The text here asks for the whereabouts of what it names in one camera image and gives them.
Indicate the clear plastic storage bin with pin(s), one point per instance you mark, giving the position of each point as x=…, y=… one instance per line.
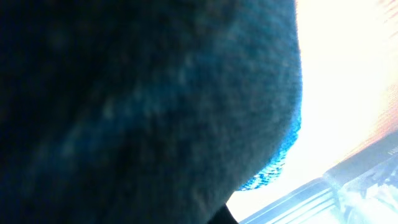
x=359, y=190

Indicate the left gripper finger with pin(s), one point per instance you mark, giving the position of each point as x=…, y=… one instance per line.
x=223, y=216

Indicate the blue towel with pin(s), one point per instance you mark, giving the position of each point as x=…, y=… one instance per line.
x=141, y=111

